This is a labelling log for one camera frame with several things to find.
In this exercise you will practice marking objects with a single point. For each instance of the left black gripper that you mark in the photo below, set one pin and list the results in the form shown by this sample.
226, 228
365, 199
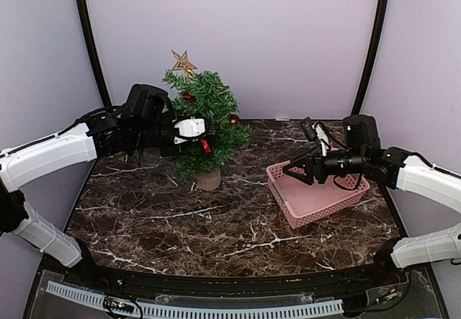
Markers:
173, 151

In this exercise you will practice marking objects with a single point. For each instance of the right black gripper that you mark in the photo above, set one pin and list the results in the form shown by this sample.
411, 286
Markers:
315, 166

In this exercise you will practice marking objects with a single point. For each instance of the pink plastic basket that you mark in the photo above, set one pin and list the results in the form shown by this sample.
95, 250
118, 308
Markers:
302, 204

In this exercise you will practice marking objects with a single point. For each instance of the red ribbon bow ornament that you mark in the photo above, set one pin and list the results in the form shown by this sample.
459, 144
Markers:
205, 145

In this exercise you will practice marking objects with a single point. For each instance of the red foil gift box ornament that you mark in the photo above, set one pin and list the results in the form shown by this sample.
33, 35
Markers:
188, 97

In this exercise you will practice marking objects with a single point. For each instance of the small green christmas tree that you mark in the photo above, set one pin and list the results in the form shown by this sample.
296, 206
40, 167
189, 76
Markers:
215, 102

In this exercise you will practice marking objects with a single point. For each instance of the brown ball ornament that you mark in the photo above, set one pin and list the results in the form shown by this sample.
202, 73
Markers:
234, 119

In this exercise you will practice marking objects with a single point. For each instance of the gold star ornament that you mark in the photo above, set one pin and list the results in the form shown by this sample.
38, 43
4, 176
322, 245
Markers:
183, 64

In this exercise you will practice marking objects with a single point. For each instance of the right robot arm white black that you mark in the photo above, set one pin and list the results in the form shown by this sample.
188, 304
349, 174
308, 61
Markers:
362, 154

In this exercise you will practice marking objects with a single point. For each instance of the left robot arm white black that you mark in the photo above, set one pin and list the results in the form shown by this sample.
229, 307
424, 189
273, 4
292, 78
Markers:
146, 120

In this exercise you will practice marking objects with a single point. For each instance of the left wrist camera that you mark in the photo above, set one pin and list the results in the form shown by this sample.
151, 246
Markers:
194, 128

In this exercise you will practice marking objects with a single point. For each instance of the black front rail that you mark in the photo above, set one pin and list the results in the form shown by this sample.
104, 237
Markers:
343, 283

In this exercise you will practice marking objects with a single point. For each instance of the white slotted cable duct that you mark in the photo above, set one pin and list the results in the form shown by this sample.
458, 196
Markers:
119, 307

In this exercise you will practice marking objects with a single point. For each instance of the left black frame post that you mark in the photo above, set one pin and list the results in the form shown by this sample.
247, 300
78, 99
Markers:
92, 52

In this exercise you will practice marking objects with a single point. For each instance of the black frame post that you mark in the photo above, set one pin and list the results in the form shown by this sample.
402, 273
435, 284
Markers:
92, 52
370, 59

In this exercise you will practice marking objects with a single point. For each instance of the right black frame post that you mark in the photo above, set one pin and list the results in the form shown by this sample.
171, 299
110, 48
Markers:
370, 59

